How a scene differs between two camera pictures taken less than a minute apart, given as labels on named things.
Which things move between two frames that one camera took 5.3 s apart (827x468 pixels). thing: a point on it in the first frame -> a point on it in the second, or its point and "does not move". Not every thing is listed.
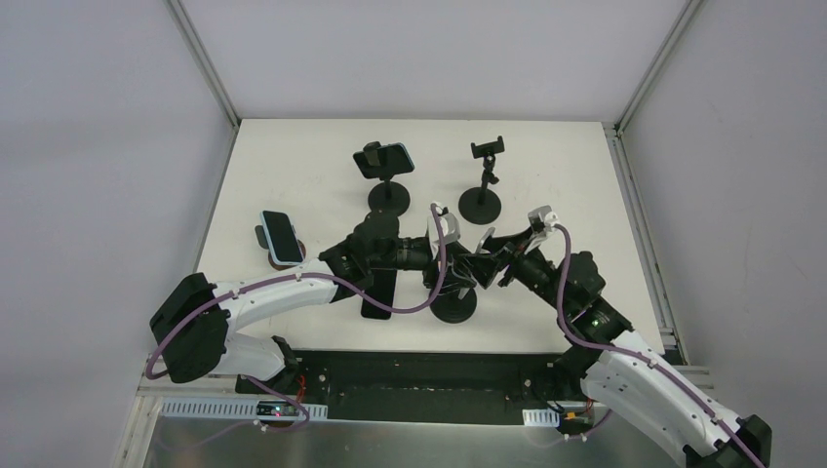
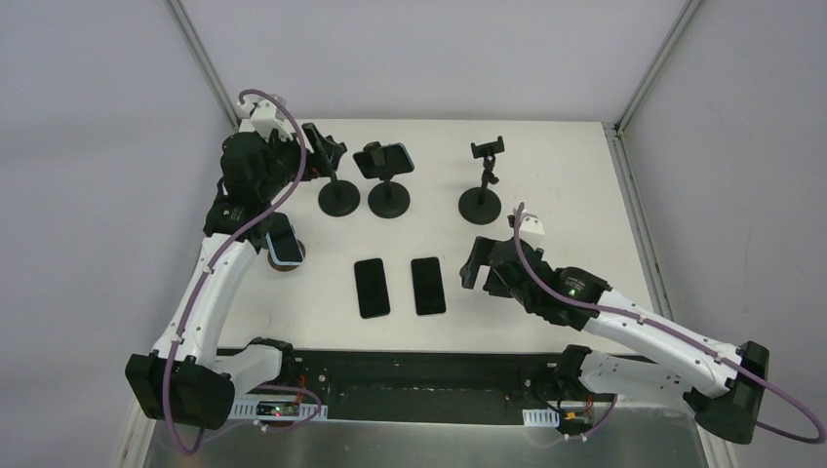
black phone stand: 480,205 does not move
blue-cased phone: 395,159 does not move
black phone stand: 451,309 -> 336,198
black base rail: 454,386 does not move
